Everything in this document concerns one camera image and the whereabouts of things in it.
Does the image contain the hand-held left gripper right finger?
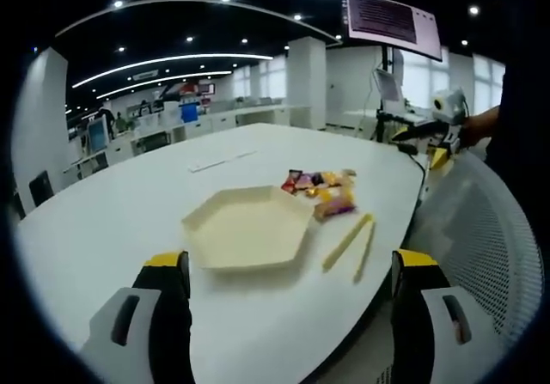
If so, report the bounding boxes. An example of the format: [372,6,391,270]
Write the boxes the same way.
[390,248,479,384]

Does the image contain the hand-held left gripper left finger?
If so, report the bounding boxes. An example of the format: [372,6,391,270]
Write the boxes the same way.
[79,250,193,384]

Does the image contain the yellow food tongs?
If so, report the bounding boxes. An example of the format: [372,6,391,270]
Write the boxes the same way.
[321,213,376,284]

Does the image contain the pile of snack food packets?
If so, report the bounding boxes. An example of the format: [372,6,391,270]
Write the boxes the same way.
[281,168,359,222]

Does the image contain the cream hexagonal container tray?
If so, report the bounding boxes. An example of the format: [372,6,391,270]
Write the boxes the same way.
[180,185,318,270]

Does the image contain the small tilted screen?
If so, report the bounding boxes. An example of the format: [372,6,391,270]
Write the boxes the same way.
[372,67,406,103]

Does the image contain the monitor stand pole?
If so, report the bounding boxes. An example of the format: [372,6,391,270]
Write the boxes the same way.
[379,45,397,76]

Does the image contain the person's dark clothing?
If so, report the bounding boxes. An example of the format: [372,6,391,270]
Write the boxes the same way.
[484,59,550,252]

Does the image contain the white mesh office chair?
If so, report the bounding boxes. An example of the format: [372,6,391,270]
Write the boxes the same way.
[401,150,546,384]

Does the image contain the large computer monitor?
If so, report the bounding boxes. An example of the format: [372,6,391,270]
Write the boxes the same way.
[341,0,444,63]

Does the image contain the flat white strip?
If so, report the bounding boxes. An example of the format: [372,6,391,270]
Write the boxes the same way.
[186,149,259,174]

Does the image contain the small desk monitor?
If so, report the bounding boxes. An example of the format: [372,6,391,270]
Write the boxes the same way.
[87,120,109,154]

